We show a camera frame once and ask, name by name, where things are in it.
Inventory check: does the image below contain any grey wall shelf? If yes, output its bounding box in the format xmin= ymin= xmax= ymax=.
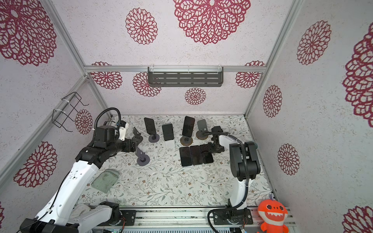
xmin=147 ymin=66 xmax=224 ymax=87

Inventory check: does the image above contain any clear acrylic phone stand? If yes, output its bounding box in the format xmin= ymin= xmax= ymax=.
xmin=165 ymin=140 xmax=175 ymax=150

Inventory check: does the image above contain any black smartphone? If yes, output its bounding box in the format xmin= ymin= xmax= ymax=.
xmin=179 ymin=147 xmax=192 ymax=167
xmin=162 ymin=123 xmax=174 ymax=141
xmin=182 ymin=116 xmax=195 ymax=137
xmin=190 ymin=146 xmax=203 ymax=166
xmin=144 ymin=117 xmax=157 ymax=136
xmin=200 ymin=144 xmax=214 ymax=164

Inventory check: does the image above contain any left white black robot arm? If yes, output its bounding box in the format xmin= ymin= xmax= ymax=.
xmin=19 ymin=120 xmax=137 ymax=233

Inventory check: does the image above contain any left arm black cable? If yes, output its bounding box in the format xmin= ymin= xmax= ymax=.
xmin=17 ymin=107 xmax=121 ymax=233

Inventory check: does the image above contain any black phone stand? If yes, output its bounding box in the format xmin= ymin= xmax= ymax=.
xmin=132 ymin=127 xmax=143 ymax=145

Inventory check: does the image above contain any back left grey stand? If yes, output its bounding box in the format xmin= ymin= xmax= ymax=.
xmin=148 ymin=134 xmax=160 ymax=143

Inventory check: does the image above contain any white alarm clock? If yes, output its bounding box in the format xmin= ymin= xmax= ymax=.
xmin=70 ymin=204 xmax=91 ymax=218

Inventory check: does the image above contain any black wire wall rack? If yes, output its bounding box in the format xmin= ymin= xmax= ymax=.
xmin=51 ymin=92 xmax=89 ymax=133

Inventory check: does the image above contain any wooden base phone stand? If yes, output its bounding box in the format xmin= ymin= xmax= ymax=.
xmin=180 ymin=136 xmax=193 ymax=147

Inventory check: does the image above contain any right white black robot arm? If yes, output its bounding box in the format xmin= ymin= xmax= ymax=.
xmin=203 ymin=132 xmax=261 ymax=212

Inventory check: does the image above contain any green cloth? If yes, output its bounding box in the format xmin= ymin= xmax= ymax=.
xmin=91 ymin=169 xmax=120 ymax=194

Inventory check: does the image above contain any grey phone stand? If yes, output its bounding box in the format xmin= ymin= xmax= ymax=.
xmin=135 ymin=148 xmax=150 ymax=167

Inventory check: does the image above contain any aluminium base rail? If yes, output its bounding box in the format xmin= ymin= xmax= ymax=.
xmin=96 ymin=206 xmax=296 ymax=229

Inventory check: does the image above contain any red shark plush toy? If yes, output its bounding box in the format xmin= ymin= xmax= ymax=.
xmin=257 ymin=200 xmax=289 ymax=233

